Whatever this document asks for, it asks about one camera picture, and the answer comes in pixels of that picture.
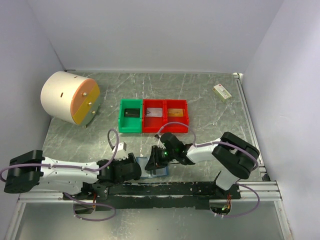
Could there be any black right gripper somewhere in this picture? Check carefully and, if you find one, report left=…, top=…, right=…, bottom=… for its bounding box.
left=144, top=145, right=177, bottom=171

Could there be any blue card holder wallet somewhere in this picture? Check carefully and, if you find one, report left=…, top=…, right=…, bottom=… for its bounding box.
left=136, top=157, right=169, bottom=179

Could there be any red plastic bin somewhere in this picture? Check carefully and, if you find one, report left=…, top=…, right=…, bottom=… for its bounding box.
left=163, top=99, right=189, bottom=134
left=142, top=99, right=168, bottom=133

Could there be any green plastic bin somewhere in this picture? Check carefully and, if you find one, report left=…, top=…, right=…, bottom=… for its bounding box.
left=118, top=98, right=143, bottom=134

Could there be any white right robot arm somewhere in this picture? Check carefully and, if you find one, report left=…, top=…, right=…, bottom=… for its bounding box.
left=144, top=132, right=260, bottom=199

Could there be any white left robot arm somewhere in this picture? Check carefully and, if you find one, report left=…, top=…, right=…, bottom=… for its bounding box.
left=4, top=150, right=142, bottom=200

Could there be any white credit card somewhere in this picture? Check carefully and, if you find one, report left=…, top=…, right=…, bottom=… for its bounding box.
left=145, top=107, right=163, bottom=118

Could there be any black credit card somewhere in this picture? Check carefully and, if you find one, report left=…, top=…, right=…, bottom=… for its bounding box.
left=124, top=108, right=141, bottom=118

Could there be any gold credit card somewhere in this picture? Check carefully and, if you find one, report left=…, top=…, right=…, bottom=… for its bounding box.
left=167, top=108, right=185, bottom=118

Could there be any small white card box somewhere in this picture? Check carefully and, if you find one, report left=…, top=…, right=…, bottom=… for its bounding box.
left=212, top=83, right=232, bottom=102

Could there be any round drawer cabinet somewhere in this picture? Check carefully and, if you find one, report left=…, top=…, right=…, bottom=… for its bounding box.
left=40, top=71, right=101, bottom=127

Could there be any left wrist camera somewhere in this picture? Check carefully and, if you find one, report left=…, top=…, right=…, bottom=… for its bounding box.
left=114, top=142, right=128, bottom=161

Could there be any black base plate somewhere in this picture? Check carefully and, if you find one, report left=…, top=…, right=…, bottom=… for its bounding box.
left=72, top=181, right=241, bottom=210

